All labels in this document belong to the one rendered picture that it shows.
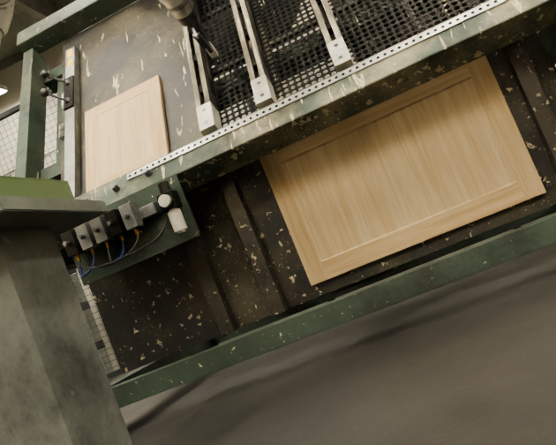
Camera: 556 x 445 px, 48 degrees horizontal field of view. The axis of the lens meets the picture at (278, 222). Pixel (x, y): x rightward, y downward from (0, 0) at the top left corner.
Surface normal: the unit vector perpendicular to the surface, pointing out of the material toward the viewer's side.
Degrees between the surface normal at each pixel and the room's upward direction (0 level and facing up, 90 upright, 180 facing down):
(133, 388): 90
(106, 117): 58
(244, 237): 90
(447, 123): 90
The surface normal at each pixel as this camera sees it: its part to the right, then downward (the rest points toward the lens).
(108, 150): -0.40, -0.48
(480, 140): -0.24, 0.01
